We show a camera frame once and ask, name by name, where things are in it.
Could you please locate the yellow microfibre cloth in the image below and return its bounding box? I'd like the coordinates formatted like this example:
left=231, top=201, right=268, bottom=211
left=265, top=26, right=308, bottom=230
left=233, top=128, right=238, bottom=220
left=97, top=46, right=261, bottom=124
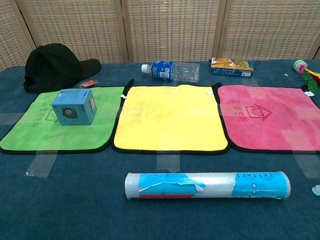
left=111, top=79, right=231, bottom=155

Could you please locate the small blue cardboard box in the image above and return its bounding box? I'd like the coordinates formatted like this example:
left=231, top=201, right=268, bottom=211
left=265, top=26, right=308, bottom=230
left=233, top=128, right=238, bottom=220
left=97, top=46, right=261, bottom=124
left=51, top=88, right=98, bottom=126

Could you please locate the orange and blue carton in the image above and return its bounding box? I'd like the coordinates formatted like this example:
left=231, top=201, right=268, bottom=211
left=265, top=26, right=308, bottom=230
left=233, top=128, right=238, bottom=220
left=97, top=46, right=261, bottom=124
left=210, top=57, right=255, bottom=79

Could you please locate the green microfibre cloth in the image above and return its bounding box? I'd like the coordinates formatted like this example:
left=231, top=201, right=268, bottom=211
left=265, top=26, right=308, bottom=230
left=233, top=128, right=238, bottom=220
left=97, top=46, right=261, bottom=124
left=0, top=85, right=126, bottom=154

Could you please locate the pink microfibre cloth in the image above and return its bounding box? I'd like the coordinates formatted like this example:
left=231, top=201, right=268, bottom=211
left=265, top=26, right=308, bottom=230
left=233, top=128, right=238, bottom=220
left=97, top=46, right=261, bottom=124
left=216, top=82, right=320, bottom=155

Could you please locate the clear plastic water bottle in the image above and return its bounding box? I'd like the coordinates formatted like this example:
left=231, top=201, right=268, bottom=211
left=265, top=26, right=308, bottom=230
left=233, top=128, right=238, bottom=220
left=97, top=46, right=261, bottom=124
left=141, top=60, right=201, bottom=83

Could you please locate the small red wrapped candy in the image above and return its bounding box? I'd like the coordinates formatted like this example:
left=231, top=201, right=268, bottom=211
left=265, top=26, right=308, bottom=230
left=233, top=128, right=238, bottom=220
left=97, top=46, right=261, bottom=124
left=79, top=79, right=99, bottom=89

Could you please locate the plastic wrap roll blue label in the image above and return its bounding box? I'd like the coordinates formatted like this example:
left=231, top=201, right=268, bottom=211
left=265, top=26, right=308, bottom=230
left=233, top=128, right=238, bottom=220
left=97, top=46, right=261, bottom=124
left=124, top=171, right=292, bottom=201

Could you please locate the woven folding screen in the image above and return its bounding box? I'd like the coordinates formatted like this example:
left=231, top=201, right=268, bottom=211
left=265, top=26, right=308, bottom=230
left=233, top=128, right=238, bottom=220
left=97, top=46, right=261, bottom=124
left=0, top=0, right=320, bottom=73

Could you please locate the blue table cloth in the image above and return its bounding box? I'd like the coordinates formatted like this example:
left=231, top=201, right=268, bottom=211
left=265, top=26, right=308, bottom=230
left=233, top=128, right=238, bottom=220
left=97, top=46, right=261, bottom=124
left=0, top=58, right=320, bottom=240

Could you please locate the black baseball cap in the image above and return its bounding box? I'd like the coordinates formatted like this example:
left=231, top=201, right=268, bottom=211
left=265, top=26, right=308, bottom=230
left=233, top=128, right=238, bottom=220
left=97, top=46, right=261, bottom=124
left=23, top=42, right=102, bottom=95

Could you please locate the colourful feather toy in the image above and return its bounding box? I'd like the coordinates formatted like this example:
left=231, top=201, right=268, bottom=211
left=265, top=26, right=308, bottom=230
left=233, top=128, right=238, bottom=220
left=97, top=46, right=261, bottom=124
left=292, top=59, right=320, bottom=95

